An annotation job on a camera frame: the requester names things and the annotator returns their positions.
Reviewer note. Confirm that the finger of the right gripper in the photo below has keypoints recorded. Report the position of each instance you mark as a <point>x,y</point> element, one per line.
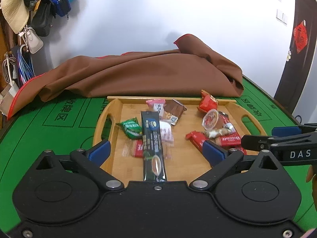
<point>300,142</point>
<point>293,130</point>

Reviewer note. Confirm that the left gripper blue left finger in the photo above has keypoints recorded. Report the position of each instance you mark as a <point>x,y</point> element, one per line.
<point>99,153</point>

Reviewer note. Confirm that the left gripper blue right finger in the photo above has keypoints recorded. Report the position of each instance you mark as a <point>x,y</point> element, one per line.
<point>213,153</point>

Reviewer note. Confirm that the white nougat packet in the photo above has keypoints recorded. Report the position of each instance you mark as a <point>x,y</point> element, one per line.
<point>215,133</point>

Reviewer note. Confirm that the red chocolate bar packet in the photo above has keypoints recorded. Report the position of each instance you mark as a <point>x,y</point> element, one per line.
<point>197,139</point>

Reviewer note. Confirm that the red Biscoff biscuit packet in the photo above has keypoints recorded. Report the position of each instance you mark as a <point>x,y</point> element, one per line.
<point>230,141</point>

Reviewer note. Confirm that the red round jelly cup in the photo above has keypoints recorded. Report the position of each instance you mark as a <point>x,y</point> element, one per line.
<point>210,120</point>

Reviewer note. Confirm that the small red clear candy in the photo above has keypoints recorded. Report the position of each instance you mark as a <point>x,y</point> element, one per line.
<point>134,148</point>

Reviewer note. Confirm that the green snack packet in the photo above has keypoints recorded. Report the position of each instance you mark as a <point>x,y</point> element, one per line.
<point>131,128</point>

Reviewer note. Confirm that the white pink candy packet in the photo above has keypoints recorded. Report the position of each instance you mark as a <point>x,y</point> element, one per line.
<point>166,131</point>

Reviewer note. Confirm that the long black sachet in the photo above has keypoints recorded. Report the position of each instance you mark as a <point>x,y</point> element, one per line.
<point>153,158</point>

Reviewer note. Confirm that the pink clear pastry packet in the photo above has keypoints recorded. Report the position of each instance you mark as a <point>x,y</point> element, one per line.
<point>156,105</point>

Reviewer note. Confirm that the long red wafer bar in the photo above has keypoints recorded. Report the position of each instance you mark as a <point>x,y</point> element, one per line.
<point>226,123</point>

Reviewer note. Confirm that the right hand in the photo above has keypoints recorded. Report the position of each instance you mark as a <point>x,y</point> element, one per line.
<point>311,177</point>

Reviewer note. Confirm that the bamboo serving tray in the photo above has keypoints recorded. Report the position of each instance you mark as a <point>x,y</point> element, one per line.
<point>186,162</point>

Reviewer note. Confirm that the red crinkled snack bag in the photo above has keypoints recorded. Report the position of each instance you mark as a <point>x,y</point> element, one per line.
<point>207,103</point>

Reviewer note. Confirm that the brown nut snack packet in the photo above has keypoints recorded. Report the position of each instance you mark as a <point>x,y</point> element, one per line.
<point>173,110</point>

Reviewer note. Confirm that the dark wooden door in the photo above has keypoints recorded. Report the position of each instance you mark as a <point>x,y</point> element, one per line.
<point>298,66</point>

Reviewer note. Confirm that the brown cloth cover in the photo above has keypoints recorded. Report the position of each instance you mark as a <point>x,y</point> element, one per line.
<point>184,71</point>

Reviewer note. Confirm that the red door decoration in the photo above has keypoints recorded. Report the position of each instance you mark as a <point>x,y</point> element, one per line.
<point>300,36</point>

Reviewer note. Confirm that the white paper bag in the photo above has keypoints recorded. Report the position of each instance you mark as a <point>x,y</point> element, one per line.
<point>7,96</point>

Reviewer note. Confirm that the blue striped tote bag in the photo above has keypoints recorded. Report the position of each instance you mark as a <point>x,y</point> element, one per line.
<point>24,63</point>

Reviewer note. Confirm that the small grey purse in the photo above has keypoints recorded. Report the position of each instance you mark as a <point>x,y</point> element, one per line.
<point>31,39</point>

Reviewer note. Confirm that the orange brown coat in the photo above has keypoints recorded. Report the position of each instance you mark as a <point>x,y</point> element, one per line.
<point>7,42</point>

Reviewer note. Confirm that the black handbag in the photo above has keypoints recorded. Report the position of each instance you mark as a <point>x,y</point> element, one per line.
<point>42,20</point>

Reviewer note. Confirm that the blue pouch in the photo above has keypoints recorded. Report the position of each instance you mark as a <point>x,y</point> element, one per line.
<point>60,7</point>

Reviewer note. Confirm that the beige sun hat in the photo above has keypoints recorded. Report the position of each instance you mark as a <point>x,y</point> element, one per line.
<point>15,13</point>

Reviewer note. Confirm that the white light switch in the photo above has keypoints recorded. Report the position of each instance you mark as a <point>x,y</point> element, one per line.
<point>281,15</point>

